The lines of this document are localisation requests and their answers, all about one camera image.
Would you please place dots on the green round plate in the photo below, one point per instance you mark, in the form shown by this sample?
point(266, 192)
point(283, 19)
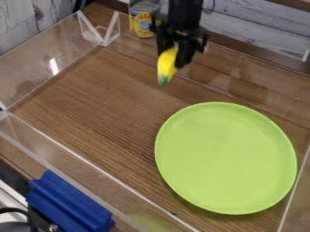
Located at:
point(226, 158)

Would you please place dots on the clear acrylic front wall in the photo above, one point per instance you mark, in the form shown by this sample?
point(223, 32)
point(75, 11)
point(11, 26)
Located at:
point(32, 153)

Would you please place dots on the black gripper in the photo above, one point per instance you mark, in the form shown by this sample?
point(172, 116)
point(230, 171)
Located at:
point(178, 22)

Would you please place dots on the yellow labelled tin can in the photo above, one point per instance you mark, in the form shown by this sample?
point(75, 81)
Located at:
point(142, 11)

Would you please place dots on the blue plastic block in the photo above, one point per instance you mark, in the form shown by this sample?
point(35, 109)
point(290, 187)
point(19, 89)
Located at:
point(67, 206)

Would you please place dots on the clear acrylic triangle bracket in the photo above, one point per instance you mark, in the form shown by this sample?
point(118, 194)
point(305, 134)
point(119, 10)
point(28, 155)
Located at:
point(98, 34)

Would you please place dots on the yellow toy banana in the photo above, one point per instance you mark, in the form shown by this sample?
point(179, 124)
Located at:
point(166, 66)

